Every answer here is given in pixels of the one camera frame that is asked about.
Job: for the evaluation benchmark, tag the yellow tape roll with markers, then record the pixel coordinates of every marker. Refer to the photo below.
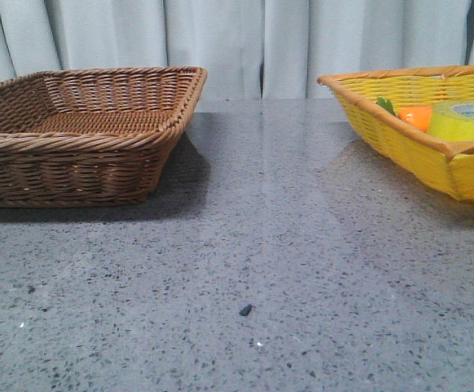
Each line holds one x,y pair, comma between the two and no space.
453,120

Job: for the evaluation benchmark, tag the small black debris piece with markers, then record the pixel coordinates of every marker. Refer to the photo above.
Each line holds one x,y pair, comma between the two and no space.
245,311

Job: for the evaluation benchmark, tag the white curtain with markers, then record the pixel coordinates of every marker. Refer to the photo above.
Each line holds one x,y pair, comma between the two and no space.
250,49

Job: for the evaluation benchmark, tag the brown wicker basket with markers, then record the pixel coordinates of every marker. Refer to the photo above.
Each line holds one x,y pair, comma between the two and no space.
92,137

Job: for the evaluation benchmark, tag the orange toy carrot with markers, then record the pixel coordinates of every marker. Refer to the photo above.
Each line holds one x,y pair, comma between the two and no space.
417,116

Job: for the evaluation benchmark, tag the yellow woven basket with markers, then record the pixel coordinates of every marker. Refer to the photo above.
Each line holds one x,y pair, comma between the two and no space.
442,165

